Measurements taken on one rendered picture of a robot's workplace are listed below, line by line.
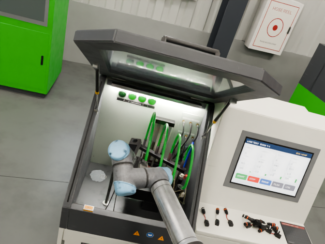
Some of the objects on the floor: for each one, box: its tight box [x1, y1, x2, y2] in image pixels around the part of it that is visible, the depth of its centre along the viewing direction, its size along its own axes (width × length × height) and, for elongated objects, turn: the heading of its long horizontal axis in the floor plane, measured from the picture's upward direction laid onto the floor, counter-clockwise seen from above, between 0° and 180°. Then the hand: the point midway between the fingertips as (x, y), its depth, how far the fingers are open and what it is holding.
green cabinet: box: [0, 0, 69, 98], centre depth 404 cm, size 105×81×162 cm
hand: (138, 164), depth 147 cm, fingers open, 7 cm apart
